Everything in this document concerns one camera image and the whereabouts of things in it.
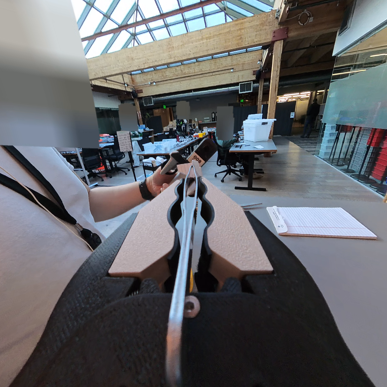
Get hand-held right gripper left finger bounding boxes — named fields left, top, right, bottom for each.
left=108, top=178, right=185, bottom=283

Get white plastic storage bin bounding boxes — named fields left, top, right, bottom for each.
left=243, top=114, right=276, bottom=143

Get black wrist watch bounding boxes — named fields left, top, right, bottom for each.
left=138, top=178, right=155, bottom=201

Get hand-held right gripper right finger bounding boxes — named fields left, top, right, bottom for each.
left=198, top=176, right=274, bottom=282

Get stack of coloured plastic crates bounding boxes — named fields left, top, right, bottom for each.
left=319, top=122, right=387, bottom=182

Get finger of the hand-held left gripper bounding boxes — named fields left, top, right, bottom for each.
left=176, top=162, right=202, bottom=196

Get row of black stanchions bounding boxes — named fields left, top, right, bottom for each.
left=325, top=124, right=387, bottom=194

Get black chest strap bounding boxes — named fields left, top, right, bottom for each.
left=0, top=145, right=83, bottom=232

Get slim wooden post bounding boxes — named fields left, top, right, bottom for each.
left=267, top=39, right=284, bottom=139

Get lined notepad printed label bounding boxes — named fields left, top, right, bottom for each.
left=266, top=206, right=378, bottom=240

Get red steel pipe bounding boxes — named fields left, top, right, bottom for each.
left=81, top=0, right=224, bottom=41

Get grey desk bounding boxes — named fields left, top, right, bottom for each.
left=230, top=193, right=387, bottom=387

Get person's left hand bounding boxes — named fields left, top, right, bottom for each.
left=148, top=168, right=179, bottom=198

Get long metal tweezers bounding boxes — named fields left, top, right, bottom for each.
left=166, top=165, right=202, bottom=387

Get glass skylight roof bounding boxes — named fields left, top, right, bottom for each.
left=71, top=0, right=274, bottom=74

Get black badge reel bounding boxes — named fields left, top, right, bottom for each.
left=80, top=227, right=102, bottom=250

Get handwritten paper sign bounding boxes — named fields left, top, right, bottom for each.
left=116, top=131, right=133, bottom=152

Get grey ceiling duct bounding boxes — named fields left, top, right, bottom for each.
left=151, top=86, right=260, bottom=103

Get person's left forearm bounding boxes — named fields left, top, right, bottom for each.
left=88, top=181, right=147, bottom=223

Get grey side table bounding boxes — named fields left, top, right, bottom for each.
left=229, top=140, right=278, bottom=191

